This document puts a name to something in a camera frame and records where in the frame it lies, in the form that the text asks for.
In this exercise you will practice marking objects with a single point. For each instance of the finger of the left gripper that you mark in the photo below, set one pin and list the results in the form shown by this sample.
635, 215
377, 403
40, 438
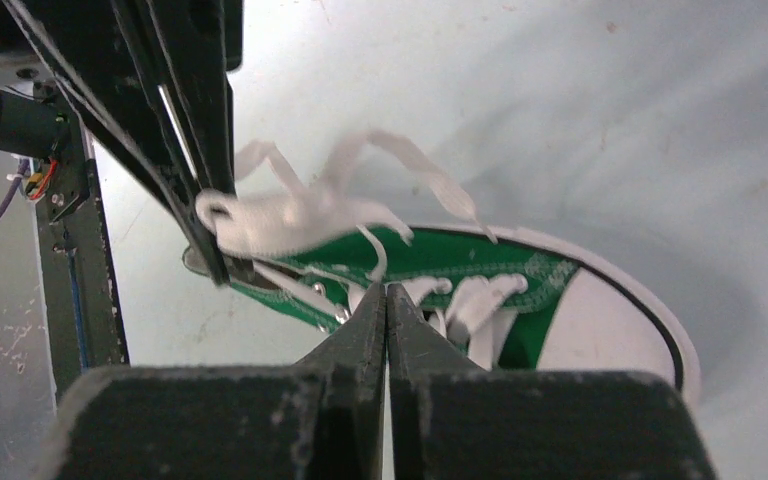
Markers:
184, 50
79, 45

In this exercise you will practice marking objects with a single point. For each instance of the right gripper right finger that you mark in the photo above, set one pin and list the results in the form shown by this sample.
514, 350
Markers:
454, 420

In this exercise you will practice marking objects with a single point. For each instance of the white shoelace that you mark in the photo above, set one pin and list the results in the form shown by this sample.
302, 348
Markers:
304, 217

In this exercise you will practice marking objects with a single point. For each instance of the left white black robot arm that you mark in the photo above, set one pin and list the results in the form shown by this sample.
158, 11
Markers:
148, 79

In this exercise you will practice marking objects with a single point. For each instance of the green canvas sneaker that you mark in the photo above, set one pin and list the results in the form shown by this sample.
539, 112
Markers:
518, 299

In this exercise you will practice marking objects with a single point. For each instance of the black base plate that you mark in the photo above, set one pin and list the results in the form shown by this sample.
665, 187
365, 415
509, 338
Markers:
82, 308

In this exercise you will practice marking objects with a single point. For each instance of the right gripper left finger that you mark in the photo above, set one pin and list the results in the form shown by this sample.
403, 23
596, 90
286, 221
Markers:
319, 418

